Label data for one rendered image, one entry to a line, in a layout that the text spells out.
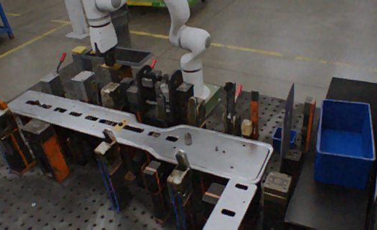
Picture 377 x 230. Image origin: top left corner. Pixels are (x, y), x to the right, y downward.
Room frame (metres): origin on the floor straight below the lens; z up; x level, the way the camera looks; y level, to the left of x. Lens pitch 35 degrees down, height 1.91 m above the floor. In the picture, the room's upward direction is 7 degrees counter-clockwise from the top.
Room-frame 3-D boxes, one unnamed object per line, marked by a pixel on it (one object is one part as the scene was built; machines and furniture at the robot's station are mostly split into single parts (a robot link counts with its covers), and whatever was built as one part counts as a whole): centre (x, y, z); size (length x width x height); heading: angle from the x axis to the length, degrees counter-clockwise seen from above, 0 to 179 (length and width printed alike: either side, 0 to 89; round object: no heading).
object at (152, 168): (0.98, 0.16, 0.84); 0.11 x 0.08 x 0.29; 149
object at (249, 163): (1.28, 0.32, 1.00); 1.38 x 0.22 x 0.02; 59
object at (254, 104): (1.11, -0.27, 0.95); 0.03 x 0.01 x 0.50; 59
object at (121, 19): (4.36, 0.81, 0.36); 0.54 x 0.50 x 0.73; 145
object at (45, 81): (1.72, 0.72, 0.88); 0.11 x 0.10 x 0.36; 149
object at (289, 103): (0.88, -0.32, 1.17); 0.12 x 0.01 x 0.34; 149
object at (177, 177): (0.88, 0.06, 0.87); 0.12 x 0.09 x 0.35; 149
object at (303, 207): (0.98, -0.57, 1.02); 0.90 x 0.22 x 0.03; 149
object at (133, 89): (1.46, 0.23, 0.89); 0.13 x 0.11 x 0.38; 149
